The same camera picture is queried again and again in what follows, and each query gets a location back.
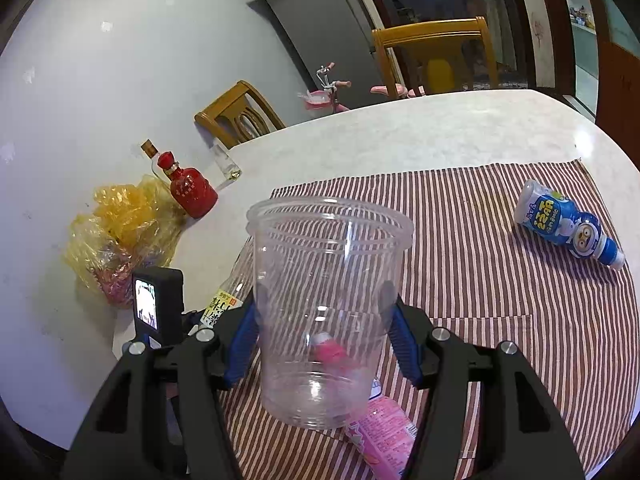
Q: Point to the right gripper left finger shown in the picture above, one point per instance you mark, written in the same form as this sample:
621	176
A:
158	415

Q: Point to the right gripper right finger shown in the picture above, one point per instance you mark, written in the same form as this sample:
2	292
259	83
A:
493	394

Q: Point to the clear bottle yellow cap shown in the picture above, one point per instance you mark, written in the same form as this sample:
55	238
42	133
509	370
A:
233	291

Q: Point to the pink drink bottle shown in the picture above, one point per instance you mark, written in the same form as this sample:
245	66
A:
381	432

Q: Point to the clear plastic cup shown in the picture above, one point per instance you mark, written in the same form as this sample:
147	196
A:
326	278

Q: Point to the blue white drink bottle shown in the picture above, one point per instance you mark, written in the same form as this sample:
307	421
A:
557	219

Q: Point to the yellow plastic bag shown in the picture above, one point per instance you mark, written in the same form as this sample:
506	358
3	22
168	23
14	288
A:
132	226

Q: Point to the red striped cloth mat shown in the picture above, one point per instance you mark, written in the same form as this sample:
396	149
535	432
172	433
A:
476	272

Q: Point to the small clear glass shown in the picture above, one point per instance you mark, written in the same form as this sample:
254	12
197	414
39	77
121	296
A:
229	168

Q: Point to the clear bottle with cork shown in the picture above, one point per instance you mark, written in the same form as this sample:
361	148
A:
149	149

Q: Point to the left wooden chair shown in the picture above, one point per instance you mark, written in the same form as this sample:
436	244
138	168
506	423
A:
239	115

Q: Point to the wooden chair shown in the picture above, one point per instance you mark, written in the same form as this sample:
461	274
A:
427	58
239	115

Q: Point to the grey refrigerator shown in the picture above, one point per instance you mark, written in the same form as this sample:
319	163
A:
338	31

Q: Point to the brown wooden kitchen door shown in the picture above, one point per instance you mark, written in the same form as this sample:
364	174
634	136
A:
618	94

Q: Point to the middle wooden chair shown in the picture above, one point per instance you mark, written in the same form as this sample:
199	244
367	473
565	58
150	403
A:
427	58

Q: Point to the dark sliding glass door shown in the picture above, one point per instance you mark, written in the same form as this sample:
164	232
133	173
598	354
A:
450	15

